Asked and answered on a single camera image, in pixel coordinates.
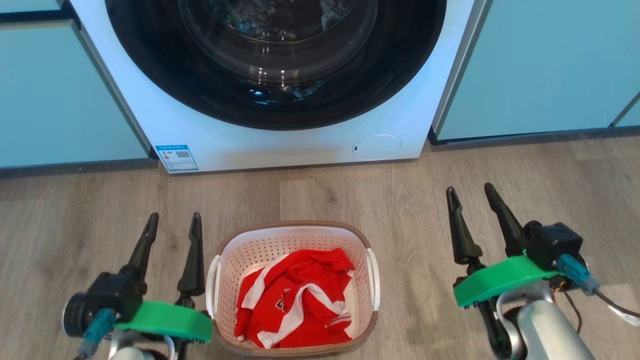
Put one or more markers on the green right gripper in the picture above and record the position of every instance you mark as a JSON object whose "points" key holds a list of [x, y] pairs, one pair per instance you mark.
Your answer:
{"points": [[500, 277]]}

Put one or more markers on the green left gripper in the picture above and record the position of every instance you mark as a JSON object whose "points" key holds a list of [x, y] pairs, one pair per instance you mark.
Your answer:
{"points": [[170, 320]]}

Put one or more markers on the white perforated laundry basket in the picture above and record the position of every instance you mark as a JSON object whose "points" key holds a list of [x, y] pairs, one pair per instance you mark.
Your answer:
{"points": [[260, 245]]}

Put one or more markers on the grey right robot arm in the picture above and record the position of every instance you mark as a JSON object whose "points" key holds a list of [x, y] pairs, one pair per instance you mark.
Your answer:
{"points": [[545, 330]]}

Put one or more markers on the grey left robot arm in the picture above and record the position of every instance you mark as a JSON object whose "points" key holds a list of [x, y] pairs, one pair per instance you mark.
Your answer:
{"points": [[130, 355]]}

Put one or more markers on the blue energy label sticker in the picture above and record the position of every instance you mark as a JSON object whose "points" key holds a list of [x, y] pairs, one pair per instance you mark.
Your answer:
{"points": [[176, 158]]}

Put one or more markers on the red white-striped jersey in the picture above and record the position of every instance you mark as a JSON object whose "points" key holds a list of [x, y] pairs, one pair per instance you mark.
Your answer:
{"points": [[305, 265]]}

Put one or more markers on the round white filter cover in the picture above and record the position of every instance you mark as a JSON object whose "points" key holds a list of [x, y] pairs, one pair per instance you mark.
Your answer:
{"points": [[376, 147]]}

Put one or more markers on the white front-load washing machine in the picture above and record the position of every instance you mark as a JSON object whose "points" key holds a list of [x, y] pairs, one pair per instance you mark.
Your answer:
{"points": [[280, 145]]}

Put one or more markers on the wide pale teal cabinet door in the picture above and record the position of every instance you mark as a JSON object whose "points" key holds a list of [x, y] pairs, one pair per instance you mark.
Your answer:
{"points": [[540, 65]]}

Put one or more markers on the large pale teal cabinet door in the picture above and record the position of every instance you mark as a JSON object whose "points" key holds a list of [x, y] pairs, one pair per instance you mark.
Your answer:
{"points": [[50, 95]]}

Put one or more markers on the round black glass washer door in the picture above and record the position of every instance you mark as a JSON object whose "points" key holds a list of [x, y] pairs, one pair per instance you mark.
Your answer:
{"points": [[270, 65]]}

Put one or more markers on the small pale teal cabinet door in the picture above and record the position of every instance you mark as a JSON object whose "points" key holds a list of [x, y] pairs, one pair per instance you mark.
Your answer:
{"points": [[30, 5]]}

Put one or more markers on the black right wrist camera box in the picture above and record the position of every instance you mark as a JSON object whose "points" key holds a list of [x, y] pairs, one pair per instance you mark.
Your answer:
{"points": [[550, 242]]}

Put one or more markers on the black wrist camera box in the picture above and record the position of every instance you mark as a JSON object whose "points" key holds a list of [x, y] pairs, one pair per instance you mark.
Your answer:
{"points": [[550, 242], [112, 295]]}

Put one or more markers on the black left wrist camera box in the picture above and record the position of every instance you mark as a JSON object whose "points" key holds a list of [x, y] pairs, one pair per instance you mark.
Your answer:
{"points": [[112, 295]]}

